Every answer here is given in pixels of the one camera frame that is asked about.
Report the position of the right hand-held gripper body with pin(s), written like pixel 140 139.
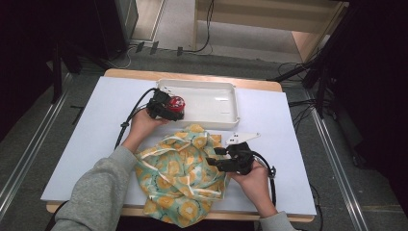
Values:
pixel 242 159

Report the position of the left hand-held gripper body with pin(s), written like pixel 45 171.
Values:
pixel 157 104

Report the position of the red round can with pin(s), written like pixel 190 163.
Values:
pixel 176 104

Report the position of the white plastic tray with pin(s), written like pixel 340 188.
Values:
pixel 208 102

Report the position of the orange slice print cloth bag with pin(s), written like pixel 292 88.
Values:
pixel 179 179

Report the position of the person's left hand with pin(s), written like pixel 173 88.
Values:
pixel 141 128

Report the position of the person's right hand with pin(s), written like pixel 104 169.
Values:
pixel 258 186

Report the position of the wooden table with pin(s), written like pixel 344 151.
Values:
pixel 192 76

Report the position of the small black floor block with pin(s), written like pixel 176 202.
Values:
pixel 180 51
pixel 154 47
pixel 140 46

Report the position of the black tape strip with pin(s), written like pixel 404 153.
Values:
pixel 78 114

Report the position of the black cabinet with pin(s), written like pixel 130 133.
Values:
pixel 112 25

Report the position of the black tripod stand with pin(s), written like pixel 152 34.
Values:
pixel 320 64

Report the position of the light wooden bench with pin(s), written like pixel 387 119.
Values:
pixel 256 19

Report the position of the metal floor rail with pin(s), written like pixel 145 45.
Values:
pixel 29 154
pixel 336 166

